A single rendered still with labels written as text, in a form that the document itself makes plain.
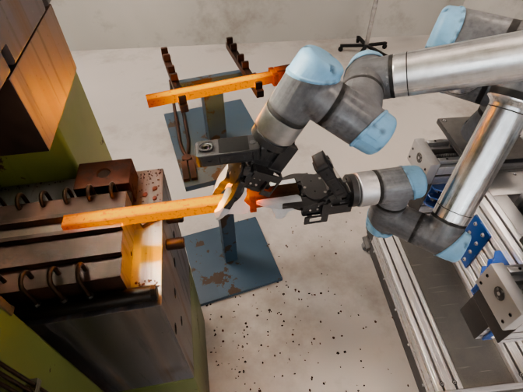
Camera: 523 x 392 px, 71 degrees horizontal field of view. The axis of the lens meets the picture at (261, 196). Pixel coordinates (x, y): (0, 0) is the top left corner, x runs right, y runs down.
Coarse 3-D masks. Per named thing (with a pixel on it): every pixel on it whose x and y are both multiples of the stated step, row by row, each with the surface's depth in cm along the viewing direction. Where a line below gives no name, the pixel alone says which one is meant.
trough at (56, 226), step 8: (8, 224) 70; (16, 224) 70; (24, 224) 71; (32, 224) 71; (40, 224) 71; (48, 224) 72; (56, 224) 72; (0, 232) 70; (8, 232) 70; (16, 232) 70; (24, 232) 70; (32, 232) 70; (40, 232) 70; (48, 232) 70
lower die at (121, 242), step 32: (0, 224) 70; (0, 256) 66; (32, 256) 66; (64, 256) 66; (96, 256) 66; (128, 256) 72; (0, 288) 63; (32, 288) 63; (64, 288) 64; (96, 288) 66; (128, 288) 69
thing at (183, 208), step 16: (256, 192) 73; (272, 192) 73; (288, 192) 73; (112, 208) 71; (128, 208) 71; (144, 208) 71; (160, 208) 71; (176, 208) 71; (192, 208) 71; (208, 208) 72; (256, 208) 73; (64, 224) 69; (80, 224) 69; (96, 224) 70; (128, 224) 71
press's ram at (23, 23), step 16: (0, 0) 36; (16, 0) 40; (32, 0) 44; (48, 0) 49; (0, 16) 36; (16, 16) 39; (32, 16) 43; (0, 32) 36; (16, 32) 39; (32, 32) 43; (0, 48) 35; (16, 48) 38; (0, 64) 35; (0, 80) 35
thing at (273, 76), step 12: (264, 72) 101; (276, 72) 100; (204, 84) 97; (216, 84) 97; (228, 84) 97; (240, 84) 98; (252, 84) 100; (264, 84) 101; (276, 84) 102; (156, 96) 93; (168, 96) 93; (192, 96) 96; (204, 96) 97
